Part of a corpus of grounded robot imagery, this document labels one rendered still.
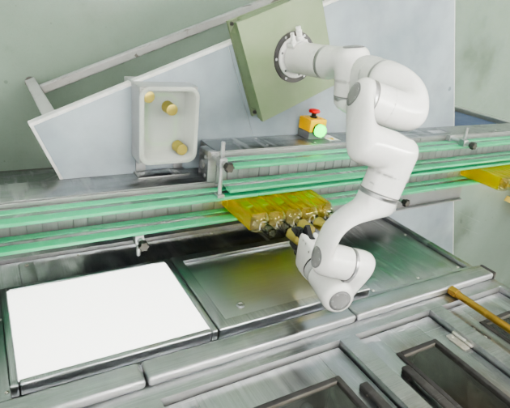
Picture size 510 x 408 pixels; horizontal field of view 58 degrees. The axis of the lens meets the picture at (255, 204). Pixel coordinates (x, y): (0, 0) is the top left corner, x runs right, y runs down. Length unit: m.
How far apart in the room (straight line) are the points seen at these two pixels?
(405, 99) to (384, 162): 0.15
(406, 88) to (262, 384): 0.71
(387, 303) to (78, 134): 0.97
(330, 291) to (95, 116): 0.80
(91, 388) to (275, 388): 0.37
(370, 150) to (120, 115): 0.76
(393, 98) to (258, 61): 0.56
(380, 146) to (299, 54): 0.58
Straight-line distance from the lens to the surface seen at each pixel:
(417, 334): 1.32
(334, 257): 0.99
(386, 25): 1.85
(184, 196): 1.36
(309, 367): 1.12
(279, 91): 1.52
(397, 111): 1.02
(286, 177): 1.52
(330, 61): 1.32
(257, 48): 1.45
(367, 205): 0.98
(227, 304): 1.20
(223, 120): 1.53
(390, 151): 0.95
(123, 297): 1.21
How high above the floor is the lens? 2.07
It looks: 51 degrees down
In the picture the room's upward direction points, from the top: 129 degrees clockwise
